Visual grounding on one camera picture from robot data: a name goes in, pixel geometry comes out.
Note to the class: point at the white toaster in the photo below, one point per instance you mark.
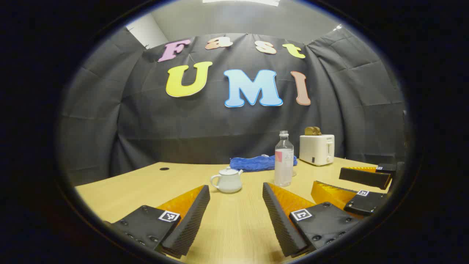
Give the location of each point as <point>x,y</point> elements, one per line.
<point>315,150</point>

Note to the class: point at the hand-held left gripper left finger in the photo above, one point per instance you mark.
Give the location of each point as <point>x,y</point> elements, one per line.
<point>190,223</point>

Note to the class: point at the white ceramic teacup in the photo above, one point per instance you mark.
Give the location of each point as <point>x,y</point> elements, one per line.
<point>229,184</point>

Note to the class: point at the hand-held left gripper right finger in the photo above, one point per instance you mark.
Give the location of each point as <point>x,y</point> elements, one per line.
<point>280,220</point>

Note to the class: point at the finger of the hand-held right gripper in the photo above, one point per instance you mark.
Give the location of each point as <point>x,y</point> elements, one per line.
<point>366,203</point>
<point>362,178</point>

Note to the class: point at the blue towel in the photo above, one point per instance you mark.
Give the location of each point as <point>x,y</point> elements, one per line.
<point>253,163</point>

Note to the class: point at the black backdrop cloth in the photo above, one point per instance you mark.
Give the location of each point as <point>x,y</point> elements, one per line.
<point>183,128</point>

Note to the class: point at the brown bread slice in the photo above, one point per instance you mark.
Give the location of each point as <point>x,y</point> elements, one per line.
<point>318,131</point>
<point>309,131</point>

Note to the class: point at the clear plastic water bottle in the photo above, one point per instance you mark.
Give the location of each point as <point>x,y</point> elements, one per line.
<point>284,165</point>

